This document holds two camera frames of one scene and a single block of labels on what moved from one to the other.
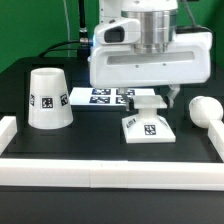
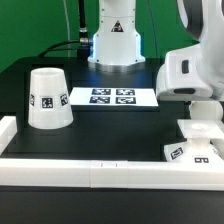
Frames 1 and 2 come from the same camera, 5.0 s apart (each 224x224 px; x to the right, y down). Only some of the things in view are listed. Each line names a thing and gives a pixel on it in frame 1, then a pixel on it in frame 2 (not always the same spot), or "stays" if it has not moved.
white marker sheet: (104, 96) stays
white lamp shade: (50, 106) stays
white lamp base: (146, 126) to (198, 146)
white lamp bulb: (204, 109) stays
